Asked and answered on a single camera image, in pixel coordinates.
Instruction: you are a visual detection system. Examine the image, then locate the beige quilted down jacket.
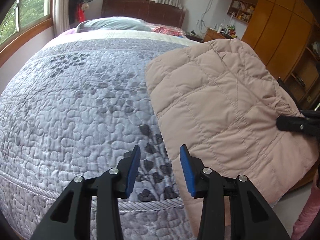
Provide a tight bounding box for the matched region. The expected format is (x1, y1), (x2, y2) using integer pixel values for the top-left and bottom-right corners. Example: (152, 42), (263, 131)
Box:
(145, 39), (319, 235)

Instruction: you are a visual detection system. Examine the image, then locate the pink sleeve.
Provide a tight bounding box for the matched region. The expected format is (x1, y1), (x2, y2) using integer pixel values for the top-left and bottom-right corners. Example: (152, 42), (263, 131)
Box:
(291, 180), (319, 239)

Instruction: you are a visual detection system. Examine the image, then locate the orange wooden wardrobe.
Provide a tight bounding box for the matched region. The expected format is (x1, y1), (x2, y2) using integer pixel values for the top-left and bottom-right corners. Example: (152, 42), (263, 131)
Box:
(228, 0), (319, 109)

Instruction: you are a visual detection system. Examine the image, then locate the grey quilted bedspread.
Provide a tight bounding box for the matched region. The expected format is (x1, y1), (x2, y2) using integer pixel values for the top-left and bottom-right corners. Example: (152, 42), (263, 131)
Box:
(1, 30), (193, 239)

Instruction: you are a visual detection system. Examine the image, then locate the wooden bedside table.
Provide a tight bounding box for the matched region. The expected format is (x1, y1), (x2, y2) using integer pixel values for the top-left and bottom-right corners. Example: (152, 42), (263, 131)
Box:
(202, 28), (232, 42)

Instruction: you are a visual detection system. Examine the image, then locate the red patterned cloth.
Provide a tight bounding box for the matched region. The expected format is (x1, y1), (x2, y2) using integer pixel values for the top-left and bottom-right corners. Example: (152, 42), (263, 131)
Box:
(152, 25), (187, 38)

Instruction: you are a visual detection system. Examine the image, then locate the dark wooden headboard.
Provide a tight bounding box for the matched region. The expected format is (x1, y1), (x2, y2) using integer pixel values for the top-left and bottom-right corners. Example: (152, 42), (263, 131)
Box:
(101, 0), (186, 28)

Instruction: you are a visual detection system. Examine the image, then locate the grey pillow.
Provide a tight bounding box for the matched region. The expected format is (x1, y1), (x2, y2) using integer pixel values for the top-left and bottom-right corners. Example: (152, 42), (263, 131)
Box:
(76, 16), (152, 33)

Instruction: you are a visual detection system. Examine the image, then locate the wooden framed window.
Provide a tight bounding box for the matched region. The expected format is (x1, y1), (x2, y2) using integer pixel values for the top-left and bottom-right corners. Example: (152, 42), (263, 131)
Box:
(1, 0), (53, 65)

